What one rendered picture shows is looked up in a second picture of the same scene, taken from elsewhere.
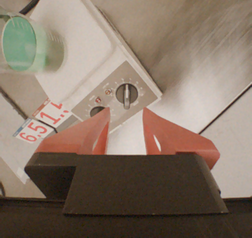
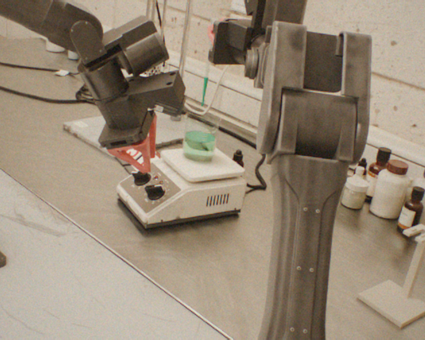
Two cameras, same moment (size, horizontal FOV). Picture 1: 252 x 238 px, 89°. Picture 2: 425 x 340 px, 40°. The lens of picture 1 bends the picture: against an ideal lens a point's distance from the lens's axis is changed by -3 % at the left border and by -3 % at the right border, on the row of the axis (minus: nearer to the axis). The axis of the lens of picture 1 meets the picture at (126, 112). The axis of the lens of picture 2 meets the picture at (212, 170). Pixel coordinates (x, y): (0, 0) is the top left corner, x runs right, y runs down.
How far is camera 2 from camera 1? 0.88 m
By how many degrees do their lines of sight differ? 47
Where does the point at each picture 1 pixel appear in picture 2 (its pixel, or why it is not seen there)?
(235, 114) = (115, 262)
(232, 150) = (77, 256)
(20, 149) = not seen: hidden behind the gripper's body
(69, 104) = (157, 162)
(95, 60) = (184, 171)
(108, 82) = (168, 182)
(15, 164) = (93, 123)
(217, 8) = (212, 265)
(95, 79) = (173, 176)
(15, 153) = not seen: hidden behind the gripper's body
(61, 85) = (173, 156)
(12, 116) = not seen: hidden behind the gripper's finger
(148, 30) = (207, 233)
